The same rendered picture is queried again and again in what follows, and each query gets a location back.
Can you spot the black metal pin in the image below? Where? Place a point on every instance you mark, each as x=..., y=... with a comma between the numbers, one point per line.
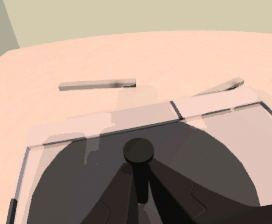
x=139, y=153

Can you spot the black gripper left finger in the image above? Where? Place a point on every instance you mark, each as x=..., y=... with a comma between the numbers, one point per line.
x=118, y=205

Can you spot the grey metal disc with small centre hole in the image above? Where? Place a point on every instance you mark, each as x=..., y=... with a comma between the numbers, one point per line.
x=77, y=177

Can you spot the grey flat bar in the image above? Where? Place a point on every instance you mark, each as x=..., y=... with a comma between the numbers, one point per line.
x=231, y=84

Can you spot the grey rimmed tray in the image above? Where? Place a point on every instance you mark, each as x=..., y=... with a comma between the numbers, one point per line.
x=238, y=118

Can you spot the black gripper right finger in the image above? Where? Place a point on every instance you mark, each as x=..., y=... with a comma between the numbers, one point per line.
x=182, y=201

